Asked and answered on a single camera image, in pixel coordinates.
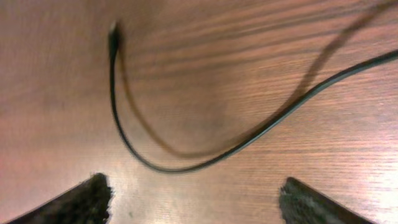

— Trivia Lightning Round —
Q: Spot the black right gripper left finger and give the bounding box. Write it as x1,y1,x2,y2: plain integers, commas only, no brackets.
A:
7,173,112,224

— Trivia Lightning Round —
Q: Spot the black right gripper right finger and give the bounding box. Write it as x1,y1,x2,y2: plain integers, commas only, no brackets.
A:
279,177,373,224

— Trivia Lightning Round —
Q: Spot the black usb charging cable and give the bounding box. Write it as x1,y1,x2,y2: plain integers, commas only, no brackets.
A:
107,21,398,174

